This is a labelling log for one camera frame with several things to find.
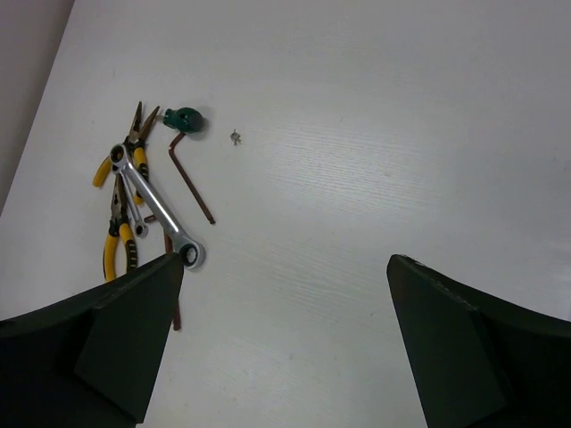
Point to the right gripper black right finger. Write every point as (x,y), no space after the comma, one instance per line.
(478,360)

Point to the green stubby screwdriver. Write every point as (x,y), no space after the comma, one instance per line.
(185,120)

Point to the small silver ratchet wrench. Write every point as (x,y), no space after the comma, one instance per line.
(140,227)

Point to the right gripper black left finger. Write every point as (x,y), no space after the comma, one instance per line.
(90,360)

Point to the small metal screws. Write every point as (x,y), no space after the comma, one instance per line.
(236,138)

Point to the yellow long-nose pliers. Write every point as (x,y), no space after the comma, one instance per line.
(119,231)
(136,144)

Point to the brown hex key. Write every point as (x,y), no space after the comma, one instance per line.
(176,318)
(187,179)

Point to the large silver ratchet wrench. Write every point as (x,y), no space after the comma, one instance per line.
(192,252)

